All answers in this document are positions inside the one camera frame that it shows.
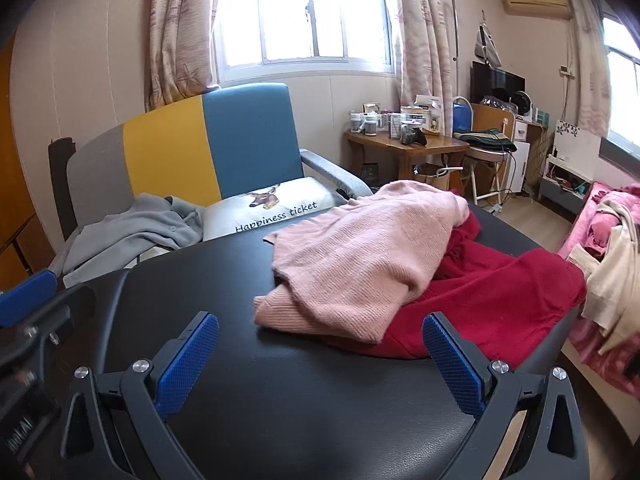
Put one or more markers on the white printed pillow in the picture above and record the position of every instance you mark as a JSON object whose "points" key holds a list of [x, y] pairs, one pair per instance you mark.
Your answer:
{"points": [[295, 195]]}

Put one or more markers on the metal folding chair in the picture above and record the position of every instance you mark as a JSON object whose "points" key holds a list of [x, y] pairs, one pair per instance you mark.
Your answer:
{"points": [[487, 154]]}

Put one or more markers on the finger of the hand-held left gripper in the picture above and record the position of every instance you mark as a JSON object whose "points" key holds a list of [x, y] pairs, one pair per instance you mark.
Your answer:
{"points": [[27, 297]]}

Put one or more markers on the wooden wardrobe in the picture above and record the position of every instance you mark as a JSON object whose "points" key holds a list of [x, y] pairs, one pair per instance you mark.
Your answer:
{"points": [[12, 185]]}

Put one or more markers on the folded green blanket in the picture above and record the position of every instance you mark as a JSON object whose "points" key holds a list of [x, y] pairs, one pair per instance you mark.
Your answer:
{"points": [[485, 139]]}

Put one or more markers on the hanging grey bag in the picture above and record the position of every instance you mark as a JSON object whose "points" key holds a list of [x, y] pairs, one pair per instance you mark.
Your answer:
{"points": [[487, 45]]}

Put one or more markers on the white shelf unit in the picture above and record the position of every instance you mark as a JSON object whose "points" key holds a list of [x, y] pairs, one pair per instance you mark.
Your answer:
{"points": [[575, 140]]}

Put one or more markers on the metal coat stand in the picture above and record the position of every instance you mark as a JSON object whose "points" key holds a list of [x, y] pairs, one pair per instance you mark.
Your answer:
{"points": [[456, 35]]}

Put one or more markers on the patterned beige curtain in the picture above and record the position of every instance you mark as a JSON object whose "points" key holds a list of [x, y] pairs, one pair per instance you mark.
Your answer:
{"points": [[420, 35], [175, 35], [590, 60]]}

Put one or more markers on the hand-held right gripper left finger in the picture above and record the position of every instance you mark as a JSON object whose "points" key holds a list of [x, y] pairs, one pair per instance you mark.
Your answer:
{"points": [[187, 365]]}

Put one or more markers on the black desk fan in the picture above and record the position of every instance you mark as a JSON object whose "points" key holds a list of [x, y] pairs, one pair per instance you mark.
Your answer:
{"points": [[520, 102]]}

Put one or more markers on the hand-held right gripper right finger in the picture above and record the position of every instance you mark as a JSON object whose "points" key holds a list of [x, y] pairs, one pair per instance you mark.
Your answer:
{"points": [[452, 365]]}

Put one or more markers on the grey button garment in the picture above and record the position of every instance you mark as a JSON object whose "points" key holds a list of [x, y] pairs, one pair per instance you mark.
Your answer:
{"points": [[125, 230]]}

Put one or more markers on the grey yellow blue armchair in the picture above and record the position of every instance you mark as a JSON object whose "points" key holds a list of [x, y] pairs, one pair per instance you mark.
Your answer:
{"points": [[250, 130]]}

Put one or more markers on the red knit sweater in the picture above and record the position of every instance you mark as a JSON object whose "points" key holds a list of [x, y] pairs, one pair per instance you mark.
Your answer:
{"points": [[500, 300]]}

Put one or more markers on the wall air conditioner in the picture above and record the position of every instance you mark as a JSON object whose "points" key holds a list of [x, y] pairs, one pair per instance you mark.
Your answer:
{"points": [[535, 5]]}

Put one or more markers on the cluster of jars and boxes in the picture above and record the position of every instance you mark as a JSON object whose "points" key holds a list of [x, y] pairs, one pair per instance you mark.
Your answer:
{"points": [[415, 115]]}

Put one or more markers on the small wooden desk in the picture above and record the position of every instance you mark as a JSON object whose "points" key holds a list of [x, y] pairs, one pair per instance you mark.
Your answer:
{"points": [[395, 146]]}

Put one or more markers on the black monitor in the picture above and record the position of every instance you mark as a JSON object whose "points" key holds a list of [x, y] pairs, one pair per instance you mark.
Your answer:
{"points": [[495, 80]]}

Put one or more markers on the wooden computer desk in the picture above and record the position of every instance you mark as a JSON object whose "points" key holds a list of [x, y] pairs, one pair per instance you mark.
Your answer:
{"points": [[490, 117]]}

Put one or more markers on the pink knit sweater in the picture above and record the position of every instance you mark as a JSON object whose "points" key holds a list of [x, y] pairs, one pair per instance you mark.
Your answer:
{"points": [[350, 260]]}

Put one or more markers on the large bright window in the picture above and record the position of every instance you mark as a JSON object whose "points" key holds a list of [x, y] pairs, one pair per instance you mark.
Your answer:
{"points": [[300, 10]]}

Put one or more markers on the cream garment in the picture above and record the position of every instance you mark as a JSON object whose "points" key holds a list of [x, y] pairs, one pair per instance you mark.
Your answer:
{"points": [[610, 285]]}

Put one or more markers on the small side window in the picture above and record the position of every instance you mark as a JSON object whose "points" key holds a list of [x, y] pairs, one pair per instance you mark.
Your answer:
{"points": [[625, 85]]}

